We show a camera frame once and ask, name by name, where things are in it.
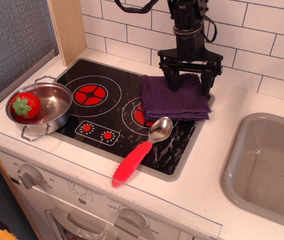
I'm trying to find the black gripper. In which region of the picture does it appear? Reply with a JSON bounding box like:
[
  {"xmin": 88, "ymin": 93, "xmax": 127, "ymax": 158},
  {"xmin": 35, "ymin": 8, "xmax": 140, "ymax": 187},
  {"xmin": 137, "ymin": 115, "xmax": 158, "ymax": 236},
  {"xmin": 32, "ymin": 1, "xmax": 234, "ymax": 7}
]
[{"xmin": 158, "ymin": 28, "xmax": 223, "ymax": 96}]

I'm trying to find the grey oven knob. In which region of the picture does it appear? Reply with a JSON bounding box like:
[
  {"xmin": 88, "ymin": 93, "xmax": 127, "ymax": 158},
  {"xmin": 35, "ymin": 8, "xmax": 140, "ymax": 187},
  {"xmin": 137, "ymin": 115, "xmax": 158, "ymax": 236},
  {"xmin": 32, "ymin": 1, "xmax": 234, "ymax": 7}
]
[
  {"xmin": 17, "ymin": 164, "xmax": 43, "ymax": 190},
  {"xmin": 114, "ymin": 208, "xmax": 146, "ymax": 238}
]

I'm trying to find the black toy stove top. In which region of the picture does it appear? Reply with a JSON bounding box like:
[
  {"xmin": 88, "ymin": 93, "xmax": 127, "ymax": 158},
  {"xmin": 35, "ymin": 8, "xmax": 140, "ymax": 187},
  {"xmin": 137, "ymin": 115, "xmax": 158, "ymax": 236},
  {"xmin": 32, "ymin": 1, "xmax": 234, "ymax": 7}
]
[{"xmin": 53, "ymin": 58, "xmax": 204, "ymax": 182}]

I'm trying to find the grey oven door handle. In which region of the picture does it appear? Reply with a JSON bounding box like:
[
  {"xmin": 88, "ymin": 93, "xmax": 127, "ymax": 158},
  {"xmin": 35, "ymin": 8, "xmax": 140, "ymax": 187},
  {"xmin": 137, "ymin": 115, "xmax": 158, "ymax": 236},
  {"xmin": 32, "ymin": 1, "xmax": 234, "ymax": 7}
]
[{"xmin": 52, "ymin": 207, "xmax": 119, "ymax": 240}]

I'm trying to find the grey left oven knob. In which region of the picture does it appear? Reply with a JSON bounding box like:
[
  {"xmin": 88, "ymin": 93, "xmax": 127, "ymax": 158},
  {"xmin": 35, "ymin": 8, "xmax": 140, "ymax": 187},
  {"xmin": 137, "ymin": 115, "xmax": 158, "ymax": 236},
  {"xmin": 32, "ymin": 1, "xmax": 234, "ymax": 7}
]
[{"xmin": 17, "ymin": 164, "xmax": 43, "ymax": 190}]

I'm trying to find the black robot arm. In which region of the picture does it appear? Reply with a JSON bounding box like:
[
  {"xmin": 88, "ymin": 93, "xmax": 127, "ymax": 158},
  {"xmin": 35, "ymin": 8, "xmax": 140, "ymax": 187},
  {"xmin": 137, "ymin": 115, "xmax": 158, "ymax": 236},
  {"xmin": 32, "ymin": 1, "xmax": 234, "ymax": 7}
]
[{"xmin": 158, "ymin": 0, "xmax": 223, "ymax": 96}]

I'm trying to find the grey right oven knob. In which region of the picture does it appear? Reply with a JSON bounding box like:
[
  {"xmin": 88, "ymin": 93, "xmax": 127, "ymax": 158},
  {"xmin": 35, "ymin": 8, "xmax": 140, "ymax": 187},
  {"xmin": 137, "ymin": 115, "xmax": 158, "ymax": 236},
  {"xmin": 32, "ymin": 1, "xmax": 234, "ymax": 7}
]
[{"xmin": 114, "ymin": 208, "xmax": 146, "ymax": 238}]

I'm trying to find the orange object bottom left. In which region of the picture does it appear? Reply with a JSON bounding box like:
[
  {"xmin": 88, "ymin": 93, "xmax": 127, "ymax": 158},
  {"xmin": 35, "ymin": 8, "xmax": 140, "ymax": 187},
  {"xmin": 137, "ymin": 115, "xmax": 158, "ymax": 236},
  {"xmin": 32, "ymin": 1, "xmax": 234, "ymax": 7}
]
[{"xmin": 0, "ymin": 230, "xmax": 17, "ymax": 240}]

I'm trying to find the purple cloth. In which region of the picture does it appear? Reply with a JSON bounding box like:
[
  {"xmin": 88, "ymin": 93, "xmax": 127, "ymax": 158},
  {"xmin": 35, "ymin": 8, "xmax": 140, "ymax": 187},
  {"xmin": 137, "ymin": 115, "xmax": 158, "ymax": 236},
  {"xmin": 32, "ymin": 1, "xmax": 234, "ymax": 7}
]
[{"xmin": 140, "ymin": 73, "xmax": 211, "ymax": 122}]

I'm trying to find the wooden side panel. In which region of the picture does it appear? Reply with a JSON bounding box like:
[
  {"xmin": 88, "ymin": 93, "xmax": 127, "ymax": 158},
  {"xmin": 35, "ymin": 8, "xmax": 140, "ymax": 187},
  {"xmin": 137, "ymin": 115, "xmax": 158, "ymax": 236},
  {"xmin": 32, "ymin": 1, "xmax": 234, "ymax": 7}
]
[{"xmin": 47, "ymin": 0, "xmax": 87, "ymax": 67}]

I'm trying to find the grey sink basin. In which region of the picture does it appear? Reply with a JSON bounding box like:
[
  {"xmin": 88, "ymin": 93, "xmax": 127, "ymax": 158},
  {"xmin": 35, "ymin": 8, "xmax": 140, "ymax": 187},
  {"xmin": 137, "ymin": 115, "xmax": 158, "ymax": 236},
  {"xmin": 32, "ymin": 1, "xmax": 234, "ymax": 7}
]
[{"xmin": 221, "ymin": 112, "xmax": 284, "ymax": 226}]

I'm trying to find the steel pot with handles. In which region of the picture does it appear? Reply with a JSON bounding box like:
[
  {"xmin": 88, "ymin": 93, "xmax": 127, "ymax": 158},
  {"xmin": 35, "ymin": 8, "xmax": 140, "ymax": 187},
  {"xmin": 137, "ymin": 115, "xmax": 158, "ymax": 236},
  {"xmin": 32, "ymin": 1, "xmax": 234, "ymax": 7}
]
[{"xmin": 6, "ymin": 76, "xmax": 72, "ymax": 142}]

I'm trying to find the red toy strawberry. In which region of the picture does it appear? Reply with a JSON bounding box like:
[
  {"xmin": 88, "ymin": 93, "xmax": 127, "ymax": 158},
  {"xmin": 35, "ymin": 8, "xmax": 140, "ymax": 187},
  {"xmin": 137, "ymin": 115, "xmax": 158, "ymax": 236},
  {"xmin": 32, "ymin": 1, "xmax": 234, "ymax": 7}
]
[{"xmin": 12, "ymin": 92, "xmax": 41, "ymax": 119}]

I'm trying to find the spoon with red handle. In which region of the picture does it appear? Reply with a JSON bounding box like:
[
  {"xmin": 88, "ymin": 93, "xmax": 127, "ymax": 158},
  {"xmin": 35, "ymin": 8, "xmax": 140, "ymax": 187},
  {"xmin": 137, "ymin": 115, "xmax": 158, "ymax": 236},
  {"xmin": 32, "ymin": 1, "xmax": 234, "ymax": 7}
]
[{"xmin": 112, "ymin": 117, "xmax": 173, "ymax": 188}]

